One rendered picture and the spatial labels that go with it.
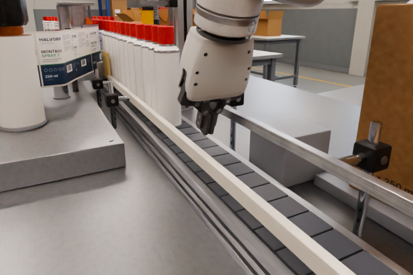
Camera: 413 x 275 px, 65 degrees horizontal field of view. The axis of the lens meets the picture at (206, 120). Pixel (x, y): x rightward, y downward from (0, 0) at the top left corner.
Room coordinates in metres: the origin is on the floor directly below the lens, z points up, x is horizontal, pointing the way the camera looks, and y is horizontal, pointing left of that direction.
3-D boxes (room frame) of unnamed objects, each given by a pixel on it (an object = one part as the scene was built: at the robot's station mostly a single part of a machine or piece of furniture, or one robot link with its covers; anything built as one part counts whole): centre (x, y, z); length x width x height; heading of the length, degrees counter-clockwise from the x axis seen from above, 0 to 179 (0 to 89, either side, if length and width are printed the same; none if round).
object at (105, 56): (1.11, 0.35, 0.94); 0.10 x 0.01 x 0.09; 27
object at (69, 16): (1.19, 0.45, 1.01); 0.14 x 0.13 x 0.26; 27
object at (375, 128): (0.33, -0.17, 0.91); 0.07 x 0.03 x 0.17; 117
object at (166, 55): (0.65, 0.08, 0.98); 0.05 x 0.05 x 0.20
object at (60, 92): (0.89, 0.41, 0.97); 0.05 x 0.05 x 0.19
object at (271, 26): (5.19, -0.91, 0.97); 0.44 x 0.42 x 0.37; 121
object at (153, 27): (0.70, 0.10, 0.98); 0.05 x 0.05 x 0.20
